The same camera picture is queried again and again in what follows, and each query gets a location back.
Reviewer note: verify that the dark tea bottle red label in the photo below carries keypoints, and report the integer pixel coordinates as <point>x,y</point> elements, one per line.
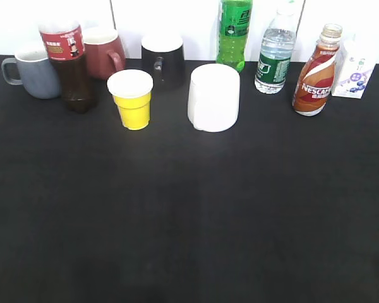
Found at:
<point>63,41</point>

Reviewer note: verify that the maroon ceramic mug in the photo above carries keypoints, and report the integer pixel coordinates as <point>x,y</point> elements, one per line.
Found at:
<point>104,52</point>

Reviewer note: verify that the white blueberry milk carton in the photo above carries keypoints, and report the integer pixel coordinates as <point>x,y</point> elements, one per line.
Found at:
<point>355,63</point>

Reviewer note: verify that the clear water bottle green label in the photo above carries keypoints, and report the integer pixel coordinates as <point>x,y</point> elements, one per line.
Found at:
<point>276,51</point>

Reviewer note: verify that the brown nescafe coffee bottle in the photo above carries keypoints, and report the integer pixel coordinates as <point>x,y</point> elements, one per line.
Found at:
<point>317,76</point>

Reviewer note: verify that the white ceramic mug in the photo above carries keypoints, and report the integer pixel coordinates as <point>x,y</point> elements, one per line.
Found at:
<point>213,100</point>

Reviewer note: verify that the black ceramic mug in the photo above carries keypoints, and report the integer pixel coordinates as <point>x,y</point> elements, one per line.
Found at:
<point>162,56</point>

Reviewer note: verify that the green sprite bottle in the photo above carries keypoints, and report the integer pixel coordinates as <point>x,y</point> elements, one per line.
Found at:
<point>233,28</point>

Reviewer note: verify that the grey ceramic mug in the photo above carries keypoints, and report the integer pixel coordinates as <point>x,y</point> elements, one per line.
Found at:
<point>37,75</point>

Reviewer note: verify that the yellow plastic cup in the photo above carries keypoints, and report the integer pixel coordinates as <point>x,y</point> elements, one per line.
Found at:
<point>131,90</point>

